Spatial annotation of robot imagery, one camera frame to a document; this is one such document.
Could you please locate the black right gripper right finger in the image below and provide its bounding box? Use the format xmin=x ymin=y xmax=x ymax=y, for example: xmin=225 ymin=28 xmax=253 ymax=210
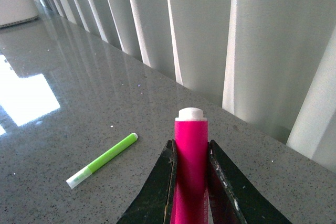
xmin=207 ymin=140 xmax=291 ymax=223

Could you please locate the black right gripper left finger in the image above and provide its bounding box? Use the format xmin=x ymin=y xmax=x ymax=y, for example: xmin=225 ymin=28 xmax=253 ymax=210
xmin=117 ymin=140 xmax=177 ymax=223

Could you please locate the pink marker pen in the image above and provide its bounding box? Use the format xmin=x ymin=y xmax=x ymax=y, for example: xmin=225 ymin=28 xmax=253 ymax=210
xmin=170 ymin=108 xmax=208 ymax=223

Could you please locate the green marker pen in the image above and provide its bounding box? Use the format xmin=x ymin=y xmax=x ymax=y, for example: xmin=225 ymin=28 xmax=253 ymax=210
xmin=66 ymin=133 xmax=139 ymax=189

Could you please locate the white pleated curtain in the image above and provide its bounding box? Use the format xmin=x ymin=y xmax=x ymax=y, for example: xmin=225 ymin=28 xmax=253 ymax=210
xmin=36 ymin=0 xmax=335 ymax=171

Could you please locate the white appliance in corner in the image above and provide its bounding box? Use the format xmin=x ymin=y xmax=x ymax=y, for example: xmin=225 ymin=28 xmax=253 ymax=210
xmin=1 ymin=0 xmax=38 ymax=28

